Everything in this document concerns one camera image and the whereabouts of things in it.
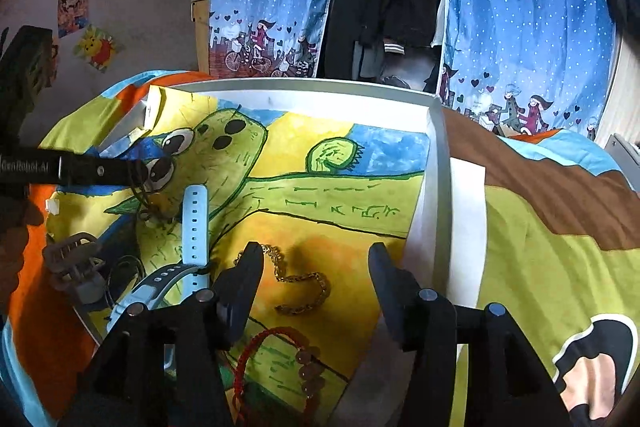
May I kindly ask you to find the red string bead bracelet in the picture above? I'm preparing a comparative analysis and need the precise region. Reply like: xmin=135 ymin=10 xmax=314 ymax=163
xmin=231 ymin=327 xmax=326 ymax=427

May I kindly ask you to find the gold chain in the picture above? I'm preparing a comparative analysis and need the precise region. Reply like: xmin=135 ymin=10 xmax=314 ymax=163
xmin=260 ymin=244 xmax=331 ymax=315

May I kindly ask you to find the white shallow box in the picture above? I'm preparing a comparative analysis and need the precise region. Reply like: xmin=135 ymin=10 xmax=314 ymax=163
xmin=45 ymin=78 xmax=453 ymax=427

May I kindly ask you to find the thin black cord loop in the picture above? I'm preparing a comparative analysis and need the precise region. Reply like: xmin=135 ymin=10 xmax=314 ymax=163
xmin=106 ymin=255 xmax=147 ymax=304

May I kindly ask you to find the hair claw clip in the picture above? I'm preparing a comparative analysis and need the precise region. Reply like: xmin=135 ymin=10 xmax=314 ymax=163
xmin=42 ymin=232 xmax=106 ymax=305

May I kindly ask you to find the blue smartwatch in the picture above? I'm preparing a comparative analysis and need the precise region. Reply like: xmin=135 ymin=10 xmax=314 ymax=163
xmin=106 ymin=184 xmax=212 ymax=373

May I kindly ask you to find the cartoon fighter poster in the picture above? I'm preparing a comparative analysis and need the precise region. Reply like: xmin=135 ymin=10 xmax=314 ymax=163
xmin=57 ymin=0 xmax=91 ymax=38

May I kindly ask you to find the printed cartoon blanket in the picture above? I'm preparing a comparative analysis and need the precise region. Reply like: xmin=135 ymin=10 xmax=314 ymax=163
xmin=0 ymin=69 xmax=640 ymax=427

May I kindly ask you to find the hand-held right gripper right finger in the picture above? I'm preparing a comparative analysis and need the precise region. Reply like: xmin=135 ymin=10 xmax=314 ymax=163
xmin=368 ymin=243 xmax=571 ymax=427

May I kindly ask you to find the yellow cartoon poster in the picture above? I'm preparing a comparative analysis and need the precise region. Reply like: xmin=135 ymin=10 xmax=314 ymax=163
xmin=74 ymin=24 xmax=125 ymax=74

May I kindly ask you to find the white side table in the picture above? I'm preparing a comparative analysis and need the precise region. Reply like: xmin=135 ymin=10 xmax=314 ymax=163
xmin=605 ymin=132 xmax=640 ymax=192

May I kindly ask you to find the wooden cabinet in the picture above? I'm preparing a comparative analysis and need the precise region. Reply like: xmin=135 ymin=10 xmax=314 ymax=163
xmin=191 ymin=0 xmax=212 ymax=75

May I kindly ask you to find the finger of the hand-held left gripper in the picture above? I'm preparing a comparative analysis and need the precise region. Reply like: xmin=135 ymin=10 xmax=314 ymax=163
xmin=60 ymin=154 xmax=149 ymax=186

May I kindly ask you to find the white wardrobe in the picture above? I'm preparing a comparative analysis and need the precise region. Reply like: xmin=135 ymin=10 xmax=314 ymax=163
xmin=595 ymin=32 xmax=640 ymax=148

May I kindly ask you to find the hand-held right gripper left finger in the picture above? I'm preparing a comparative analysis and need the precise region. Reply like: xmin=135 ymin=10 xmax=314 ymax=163
xmin=60 ymin=242 xmax=265 ymax=427

